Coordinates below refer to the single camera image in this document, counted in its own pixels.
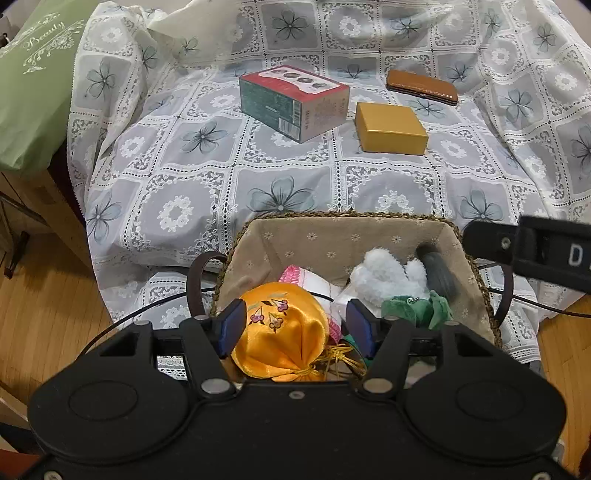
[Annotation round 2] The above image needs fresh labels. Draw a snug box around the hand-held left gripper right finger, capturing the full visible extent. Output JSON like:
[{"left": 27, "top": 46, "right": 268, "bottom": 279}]
[{"left": 346, "top": 299, "right": 513, "bottom": 396}]

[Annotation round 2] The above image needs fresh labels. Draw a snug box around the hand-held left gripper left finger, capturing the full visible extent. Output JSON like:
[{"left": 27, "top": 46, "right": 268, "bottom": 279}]
[{"left": 83, "top": 299, "right": 246, "bottom": 398}]

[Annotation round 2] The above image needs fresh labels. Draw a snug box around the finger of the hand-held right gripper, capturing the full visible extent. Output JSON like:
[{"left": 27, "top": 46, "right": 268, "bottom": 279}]
[{"left": 464, "top": 220, "right": 520, "bottom": 266}]

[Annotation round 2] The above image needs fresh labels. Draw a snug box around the white tissue pack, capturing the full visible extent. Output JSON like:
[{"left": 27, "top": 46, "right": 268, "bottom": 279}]
[{"left": 331, "top": 288, "right": 356, "bottom": 319}]

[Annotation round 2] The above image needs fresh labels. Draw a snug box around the green and white plush toy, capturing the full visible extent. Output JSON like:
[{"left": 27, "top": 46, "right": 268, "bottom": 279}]
[{"left": 381, "top": 291, "right": 454, "bottom": 329}]

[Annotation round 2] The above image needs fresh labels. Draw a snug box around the orange satin pouch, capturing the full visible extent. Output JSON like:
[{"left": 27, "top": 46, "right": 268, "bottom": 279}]
[{"left": 230, "top": 282, "right": 365, "bottom": 383}]

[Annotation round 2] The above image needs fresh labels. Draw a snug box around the white fluffy plush toy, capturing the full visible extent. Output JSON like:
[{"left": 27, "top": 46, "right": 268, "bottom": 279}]
[{"left": 342, "top": 248, "right": 429, "bottom": 309}]

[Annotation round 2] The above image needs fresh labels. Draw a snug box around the woven basket with fabric liner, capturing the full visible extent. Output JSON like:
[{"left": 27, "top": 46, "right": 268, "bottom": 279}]
[{"left": 187, "top": 211, "right": 514, "bottom": 370}]

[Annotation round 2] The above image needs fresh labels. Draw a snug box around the grey cylindrical object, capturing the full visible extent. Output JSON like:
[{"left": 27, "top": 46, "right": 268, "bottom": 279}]
[{"left": 414, "top": 243, "right": 459, "bottom": 302}]

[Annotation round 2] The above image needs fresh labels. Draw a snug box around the pink and white cloth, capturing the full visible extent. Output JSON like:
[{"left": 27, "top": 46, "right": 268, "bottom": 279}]
[{"left": 278, "top": 265, "right": 345, "bottom": 344}]

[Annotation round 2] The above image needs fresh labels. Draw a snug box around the gold cardboard box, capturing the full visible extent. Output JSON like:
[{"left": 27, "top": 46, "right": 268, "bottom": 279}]
[{"left": 355, "top": 102, "right": 429, "bottom": 156}]

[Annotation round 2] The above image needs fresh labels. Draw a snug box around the floral lace cover cloth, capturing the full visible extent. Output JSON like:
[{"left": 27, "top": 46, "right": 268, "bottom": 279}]
[{"left": 67, "top": 0, "right": 591, "bottom": 370}]

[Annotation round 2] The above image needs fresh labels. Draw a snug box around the brown leather case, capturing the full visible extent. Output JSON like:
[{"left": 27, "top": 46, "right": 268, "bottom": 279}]
[{"left": 386, "top": 69, "right": 459, "bottom": 107}]

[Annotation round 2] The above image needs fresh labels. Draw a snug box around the wooden cabinet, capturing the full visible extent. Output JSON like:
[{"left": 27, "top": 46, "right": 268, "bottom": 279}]
[{"left": 0, "top": 152, "right": 93, "bottom": 278}]

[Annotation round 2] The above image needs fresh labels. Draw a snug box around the red printed carton box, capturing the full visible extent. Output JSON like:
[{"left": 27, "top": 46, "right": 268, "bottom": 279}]
[{"left": 239, "top": 65, "right": 350, "bottom": 144}]

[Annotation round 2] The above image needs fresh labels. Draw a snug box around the green printed cushion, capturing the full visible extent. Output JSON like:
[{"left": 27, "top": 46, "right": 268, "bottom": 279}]
[{"left": 0, "top": 4, "right": 100, "bottom": 174}]

